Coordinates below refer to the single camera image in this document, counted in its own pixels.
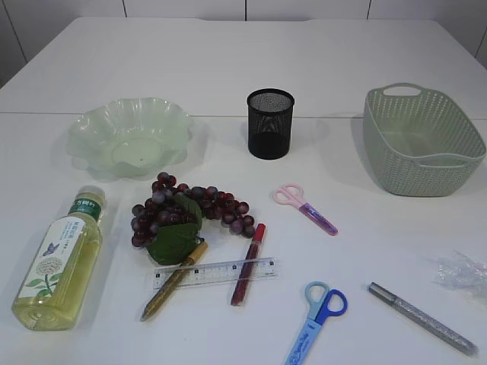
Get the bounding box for pink capped scissors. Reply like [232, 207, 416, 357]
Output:
[272, 183, 339, 236]

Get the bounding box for purple artificial grape bunch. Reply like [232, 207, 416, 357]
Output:
[131, 172, 256, 265]

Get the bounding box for green tea plastic bottle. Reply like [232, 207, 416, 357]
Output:
[11, 186, 106, 331]

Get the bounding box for clear plastic sheet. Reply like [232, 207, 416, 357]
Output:
[435, 250, 486, 305]

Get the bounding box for black mesh pen holder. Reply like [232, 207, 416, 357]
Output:
[247, 88, 294, 160]

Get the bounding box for transparent plastic ruler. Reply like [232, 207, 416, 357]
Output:
[145, 257, 281, 292]

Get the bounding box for gold glitter pen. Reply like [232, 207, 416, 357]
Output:
[140, 240, 208, 322]

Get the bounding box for red glitter pen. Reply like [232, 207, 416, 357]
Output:
[231, 223, 266, 306]

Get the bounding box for light green wavy plate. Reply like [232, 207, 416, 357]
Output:
[67, 97, 193, 178]

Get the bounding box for green woven plastic basket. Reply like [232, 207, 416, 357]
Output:
[362, 83, 486, 197]

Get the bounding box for silver glitter pen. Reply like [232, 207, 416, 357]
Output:
[368, 282, 478, 357]

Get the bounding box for blue capped scissors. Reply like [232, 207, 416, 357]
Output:
[285, 281, 348, 365]

